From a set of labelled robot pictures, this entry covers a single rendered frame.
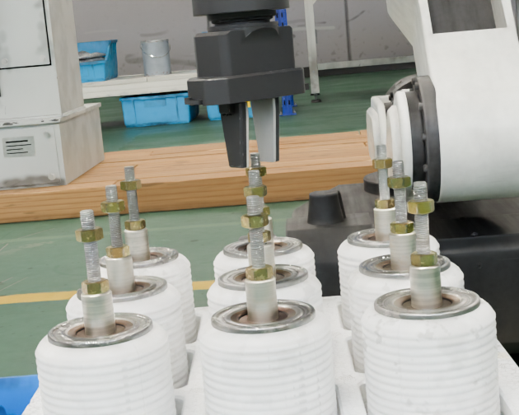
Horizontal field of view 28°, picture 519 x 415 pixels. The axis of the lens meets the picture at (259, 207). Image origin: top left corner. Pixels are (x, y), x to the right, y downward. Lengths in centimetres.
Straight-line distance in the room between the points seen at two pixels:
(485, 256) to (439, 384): 54
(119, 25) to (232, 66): 836
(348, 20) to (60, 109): 638
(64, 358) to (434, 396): 25
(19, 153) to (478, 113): 195
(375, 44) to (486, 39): 796
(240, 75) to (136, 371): 31
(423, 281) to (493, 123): 40
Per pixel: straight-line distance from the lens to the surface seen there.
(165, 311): 84
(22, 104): 295
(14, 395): 113
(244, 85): 92
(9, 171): 291
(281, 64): 95
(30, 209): 283
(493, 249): 125
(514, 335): 128
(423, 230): 74
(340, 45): 913
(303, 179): 272
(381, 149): 96
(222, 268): 95
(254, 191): 84
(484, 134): 111
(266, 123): 97
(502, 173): 113
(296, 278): 84
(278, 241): 100
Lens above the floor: 46
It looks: 10 degrees down
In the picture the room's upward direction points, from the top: 5 degrees counter-clockwise
